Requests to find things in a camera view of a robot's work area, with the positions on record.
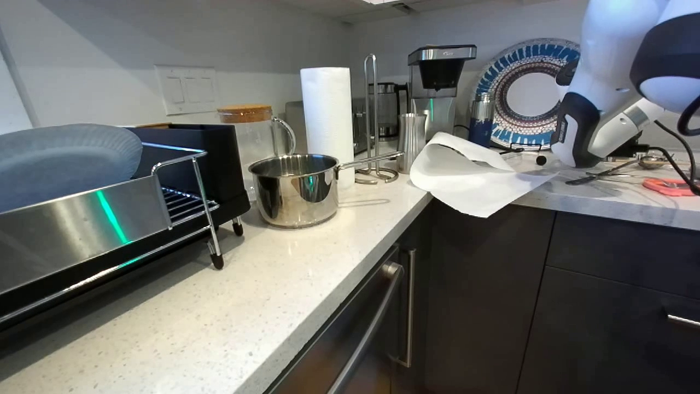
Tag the stainless steel pot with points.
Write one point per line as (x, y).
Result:
(297, 198)

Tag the metal spoon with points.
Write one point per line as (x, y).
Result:
(603, 171)

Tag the white paper towel roll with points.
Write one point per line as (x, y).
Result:
(330, 109)

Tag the silver black coffee maker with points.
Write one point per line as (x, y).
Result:
(441, 72)

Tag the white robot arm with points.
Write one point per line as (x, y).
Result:
(619, 43)

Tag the metal paper towel stand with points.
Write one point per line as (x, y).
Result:
(376, 109)

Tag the white wall switch plate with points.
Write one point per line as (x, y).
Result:
(188, 89)

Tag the small red lid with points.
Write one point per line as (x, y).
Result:
(671, 187)

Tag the dark base cabinet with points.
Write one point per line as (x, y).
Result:
(555, 307)

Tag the black dish rack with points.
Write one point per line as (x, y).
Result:
(74, 226)

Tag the blue white decorative plate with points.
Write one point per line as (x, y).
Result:
(510, 72)

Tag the stainless dishwasher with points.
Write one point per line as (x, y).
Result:
(350, 336)

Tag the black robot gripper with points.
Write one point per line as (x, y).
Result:
(583, 120)

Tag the black utensil holder box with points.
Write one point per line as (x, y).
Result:
(221, 171)

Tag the white dish towel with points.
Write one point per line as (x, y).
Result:
(467, 181)

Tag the small metal cup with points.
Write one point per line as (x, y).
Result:
(412, 139)

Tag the glass jar with wooden lid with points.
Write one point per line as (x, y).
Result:
(253, 140)

